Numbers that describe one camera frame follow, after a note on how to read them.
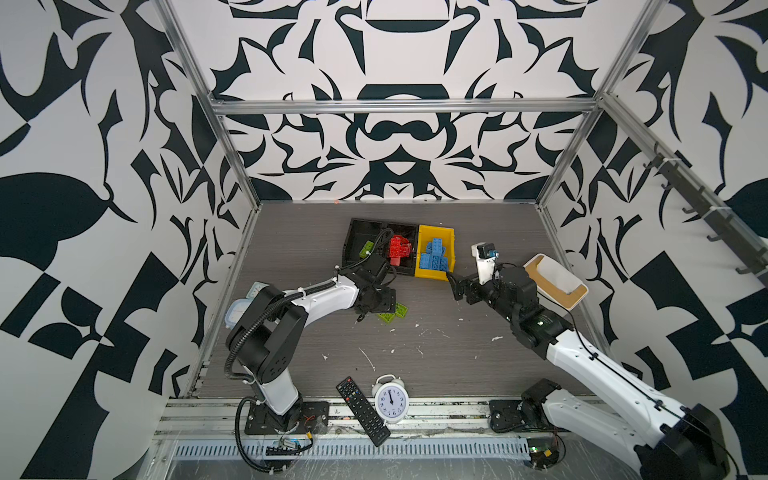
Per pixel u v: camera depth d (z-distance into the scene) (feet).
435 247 3.25
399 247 3.26
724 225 1.79
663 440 1.30
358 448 2.33
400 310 3.00
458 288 2.33
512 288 1.91
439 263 3.25
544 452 2.33
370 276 2.38
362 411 2.42
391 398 2.48
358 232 3.55
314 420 2.41
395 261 3.25
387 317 2.92
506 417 2.44
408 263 3.37
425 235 3.51
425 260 3.28
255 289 3.09
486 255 2.17
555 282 3.06
